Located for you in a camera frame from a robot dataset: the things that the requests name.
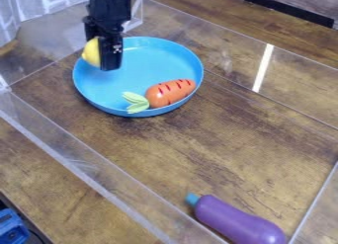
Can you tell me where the blue object at corner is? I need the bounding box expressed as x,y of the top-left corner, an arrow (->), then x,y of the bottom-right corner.
0,208 -> 30,244

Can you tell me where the orange toy carrot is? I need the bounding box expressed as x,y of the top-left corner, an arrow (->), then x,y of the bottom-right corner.
123,79 -> 197,114

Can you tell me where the blue round plastic tray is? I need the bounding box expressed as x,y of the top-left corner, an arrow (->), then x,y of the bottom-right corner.
73,37 -> 204,118

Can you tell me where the purple toy eggplant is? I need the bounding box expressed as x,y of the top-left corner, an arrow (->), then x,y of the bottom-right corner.
185,193 -> 286,244

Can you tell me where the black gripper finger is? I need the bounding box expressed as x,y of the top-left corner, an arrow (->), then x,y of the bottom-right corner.
83,16 -> 99,41
98,34 -> 123,71

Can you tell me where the clear acrylic enclosure wall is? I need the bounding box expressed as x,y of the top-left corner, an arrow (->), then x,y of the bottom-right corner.
0,0 -> 338,244

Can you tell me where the yellow toy lemon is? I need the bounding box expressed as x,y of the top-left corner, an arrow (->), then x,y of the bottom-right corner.
82,38 -> 101,67

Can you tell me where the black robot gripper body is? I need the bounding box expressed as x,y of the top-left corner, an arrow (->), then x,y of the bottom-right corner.
86,0 -> 131,37

